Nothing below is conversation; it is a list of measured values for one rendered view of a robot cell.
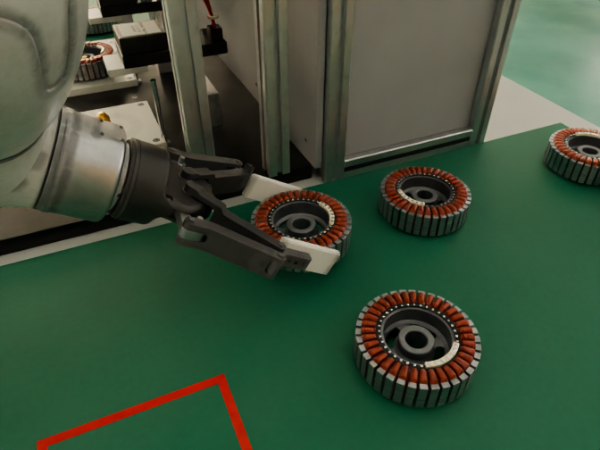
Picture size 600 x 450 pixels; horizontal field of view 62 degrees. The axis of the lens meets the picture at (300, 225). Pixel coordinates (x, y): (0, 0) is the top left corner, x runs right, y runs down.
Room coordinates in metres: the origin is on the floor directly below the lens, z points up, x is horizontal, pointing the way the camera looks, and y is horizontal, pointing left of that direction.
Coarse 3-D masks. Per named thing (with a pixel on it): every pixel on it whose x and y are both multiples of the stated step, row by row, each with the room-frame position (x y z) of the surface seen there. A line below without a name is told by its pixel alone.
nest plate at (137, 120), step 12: (108, 108) 0.74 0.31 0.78; (120, 108) 0.74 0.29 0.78; (132, 108) 0.74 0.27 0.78; (144, 108) 0.74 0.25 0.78; (120, 120) 0.70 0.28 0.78; (132, 120) 0.70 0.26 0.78; (144, 120) 0.70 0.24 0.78; (132, 132) 0.66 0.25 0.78; (144, 132) 0.66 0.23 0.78; (156, 132) 0.66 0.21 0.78; (156, 144) 0.63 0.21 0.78
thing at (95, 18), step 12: (96, 0) 0.92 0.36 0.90; (108, 0) 0.89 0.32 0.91; (120, 0) 0.90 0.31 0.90; (132, 0) 0.90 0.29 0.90; (144, 0) 0.91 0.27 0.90; (156, 0) 0.92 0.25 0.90; (96, 12) 0.91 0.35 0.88; (108, 12) 0.88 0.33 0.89; (120, 12) 0.89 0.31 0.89; (132, 12) 0.90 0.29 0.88; (156, 12) 0.95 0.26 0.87
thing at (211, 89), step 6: (210, 84) 0.74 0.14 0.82; (210, 90) 0.72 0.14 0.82; (216, 90) 0.72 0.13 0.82; (210, 96) 0.70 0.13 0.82; (216, 96) 0.70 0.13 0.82; (210, 102) 0.70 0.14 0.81; (216, 102) 0.70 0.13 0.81; (210, 108) 0.70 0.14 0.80; (216, 108) 0.70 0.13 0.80; (210, 114) 0.70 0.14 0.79; (216, 114) 0.70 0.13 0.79; (216, 120) 0.70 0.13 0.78
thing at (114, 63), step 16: (128, 32) 0.69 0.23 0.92; (144, 32) 0.69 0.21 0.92; (160, 32) 0.69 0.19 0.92; (128, 48) 0.67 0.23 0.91; (144, 48) 0.67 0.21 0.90; (160, 48) 0.68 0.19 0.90; (208, 48) 0.71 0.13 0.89; (224, 48) 0.72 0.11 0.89; (112, 64) 0.67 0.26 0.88; (128, 64) 0.66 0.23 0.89; (144, 64) 0.67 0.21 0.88
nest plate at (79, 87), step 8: (96, 80) 0.85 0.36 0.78; (104, 80) 0.85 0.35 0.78; (112, 80) 0.85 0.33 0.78; (120, 80) 0.85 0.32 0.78; (128, 80) 0.85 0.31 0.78; (136, 80) 0.85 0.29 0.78; (72, 88) 0.82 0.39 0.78; (80, 88) 0.82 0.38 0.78; (88, 88) 0.82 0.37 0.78; (96, 88) 0.83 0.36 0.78; (104, 88) 0.83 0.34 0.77; (112, 88) 0.84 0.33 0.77
